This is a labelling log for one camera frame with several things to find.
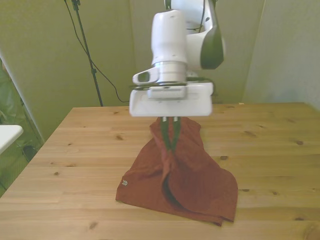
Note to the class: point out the rust red shorts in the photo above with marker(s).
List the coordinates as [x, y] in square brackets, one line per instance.
[190, 180]

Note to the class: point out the black tripod stand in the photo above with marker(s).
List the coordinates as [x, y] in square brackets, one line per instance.
[100, 72]
[86, 50]

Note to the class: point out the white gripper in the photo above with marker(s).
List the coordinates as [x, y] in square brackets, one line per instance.
[170, 108]

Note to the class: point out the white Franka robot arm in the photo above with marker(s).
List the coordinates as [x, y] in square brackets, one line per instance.
[170, 37]

